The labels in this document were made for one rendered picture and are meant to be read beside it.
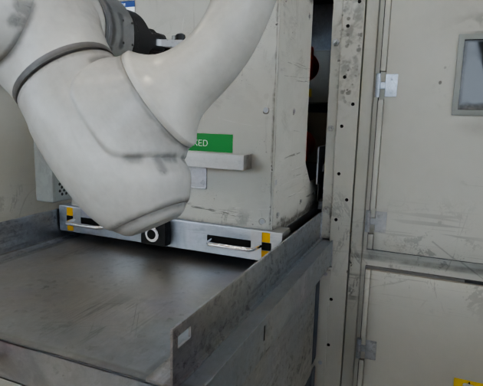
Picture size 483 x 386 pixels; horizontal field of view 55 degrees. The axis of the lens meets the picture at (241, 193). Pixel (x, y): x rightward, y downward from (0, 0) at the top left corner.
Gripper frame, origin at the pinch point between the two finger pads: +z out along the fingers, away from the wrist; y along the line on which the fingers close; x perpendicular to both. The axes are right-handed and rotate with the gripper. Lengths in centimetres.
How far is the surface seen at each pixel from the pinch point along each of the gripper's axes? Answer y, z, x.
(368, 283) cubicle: 26, 38, -47
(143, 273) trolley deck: -10.3, 1.1, -38.3
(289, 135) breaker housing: 10.4, 22.2, -12.9
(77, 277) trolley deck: -19.3, -6.1, -38.3
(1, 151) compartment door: -59, 13, -19
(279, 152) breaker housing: 10.4, 16.2, -15.9
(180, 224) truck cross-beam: -8.9, 12.2, -31.3
